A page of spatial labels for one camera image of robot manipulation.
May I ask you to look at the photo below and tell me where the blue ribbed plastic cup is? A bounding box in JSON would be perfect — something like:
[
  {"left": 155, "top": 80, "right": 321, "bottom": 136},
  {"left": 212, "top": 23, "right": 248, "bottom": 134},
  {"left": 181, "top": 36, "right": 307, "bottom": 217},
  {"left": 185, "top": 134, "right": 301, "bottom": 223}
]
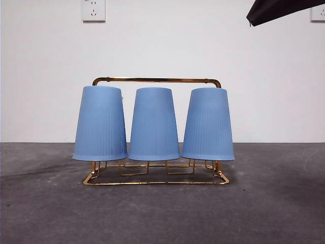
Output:
[
  {"left": 181, "top": 87, "right": 236, "bottom": 162},
  {"left": 72, "top": 85, "right": 128, "bottom": 162},
  {"left": 127, "top": 87, "right": 180, "bottom": 161}
]

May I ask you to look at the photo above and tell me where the gold wire cup holder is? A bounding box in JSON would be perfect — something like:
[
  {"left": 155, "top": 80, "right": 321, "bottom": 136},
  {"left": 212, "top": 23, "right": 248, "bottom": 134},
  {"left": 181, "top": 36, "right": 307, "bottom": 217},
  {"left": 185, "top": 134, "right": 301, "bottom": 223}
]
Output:
[{"left": 82, "top": 77, "right": 230, "bottom": 186}]

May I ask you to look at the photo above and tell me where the white wall socket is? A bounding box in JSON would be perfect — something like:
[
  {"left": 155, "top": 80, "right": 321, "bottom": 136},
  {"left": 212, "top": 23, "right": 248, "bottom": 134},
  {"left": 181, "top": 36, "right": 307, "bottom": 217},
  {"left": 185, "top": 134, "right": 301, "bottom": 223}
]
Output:
[
  {"left": 81, "top": 0, "right": 106, "bottom": 23},
  {"left": 310, "top": 6, "right": 325, "bottom": 23}
]

